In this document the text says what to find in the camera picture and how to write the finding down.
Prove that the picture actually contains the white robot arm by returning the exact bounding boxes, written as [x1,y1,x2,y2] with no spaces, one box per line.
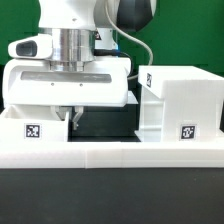
[2,0,157,120]

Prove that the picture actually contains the white marker sheet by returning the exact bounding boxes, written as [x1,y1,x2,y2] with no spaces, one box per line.
[127,91,138,105]

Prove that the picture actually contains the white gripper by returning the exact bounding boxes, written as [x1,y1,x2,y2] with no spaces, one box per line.
[3,57,129,130]

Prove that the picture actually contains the white L-shaped fence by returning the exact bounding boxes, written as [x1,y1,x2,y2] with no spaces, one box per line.
[0,141,224,169]

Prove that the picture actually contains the white drawer cabinet box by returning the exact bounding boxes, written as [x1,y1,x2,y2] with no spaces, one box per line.
[136,66,224,142]

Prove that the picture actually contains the white thin cable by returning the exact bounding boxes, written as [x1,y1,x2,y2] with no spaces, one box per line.
[105,0,155,81]

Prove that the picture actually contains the white front drawer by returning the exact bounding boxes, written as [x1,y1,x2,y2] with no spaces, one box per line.
[0,105,69,142]

